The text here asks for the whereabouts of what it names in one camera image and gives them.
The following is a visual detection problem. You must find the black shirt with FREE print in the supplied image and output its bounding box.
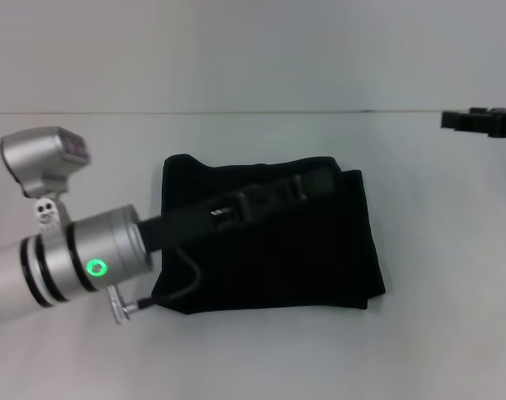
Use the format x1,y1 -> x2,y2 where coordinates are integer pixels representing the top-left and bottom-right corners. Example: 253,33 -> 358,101
151,153 -> 387,316

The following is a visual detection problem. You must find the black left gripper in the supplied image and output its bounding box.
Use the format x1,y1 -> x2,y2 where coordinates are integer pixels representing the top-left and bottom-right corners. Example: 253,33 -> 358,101
137,165 -> 338,256

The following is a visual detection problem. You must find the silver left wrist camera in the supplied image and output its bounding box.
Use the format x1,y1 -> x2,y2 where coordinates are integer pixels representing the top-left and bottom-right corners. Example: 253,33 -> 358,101
0,126 -> 93,234

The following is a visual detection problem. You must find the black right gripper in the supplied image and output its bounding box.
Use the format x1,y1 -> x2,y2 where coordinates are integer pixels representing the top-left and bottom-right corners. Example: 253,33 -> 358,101
440,107 -> 506,141

